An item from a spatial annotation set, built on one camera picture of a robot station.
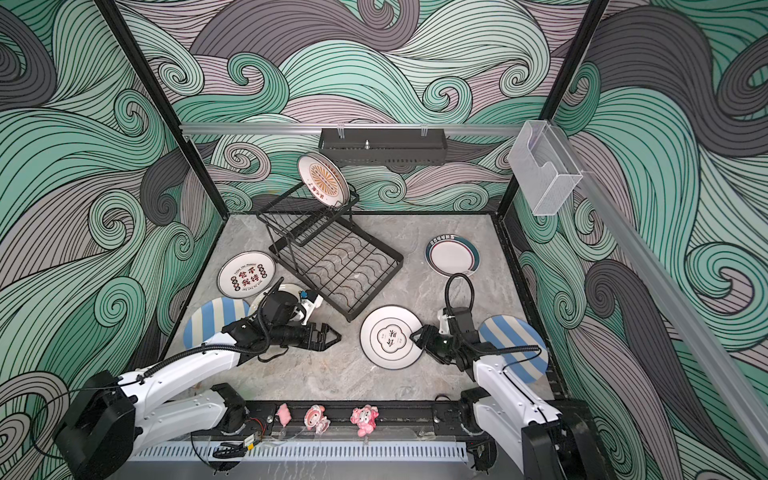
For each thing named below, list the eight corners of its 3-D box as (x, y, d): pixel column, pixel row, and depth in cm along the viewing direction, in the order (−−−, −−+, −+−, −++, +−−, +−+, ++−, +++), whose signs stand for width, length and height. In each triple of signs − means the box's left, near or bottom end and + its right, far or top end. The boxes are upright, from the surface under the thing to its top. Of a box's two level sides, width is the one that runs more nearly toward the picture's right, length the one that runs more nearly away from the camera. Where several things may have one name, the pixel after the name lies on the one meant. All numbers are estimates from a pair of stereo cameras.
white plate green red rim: (427, 276, 103) (428, 273, 102) (422, 237, 115) (423, 234, 113) (483, 276, 103) (485, 273, 102) (472, 238, 115) (474, 234, 113)
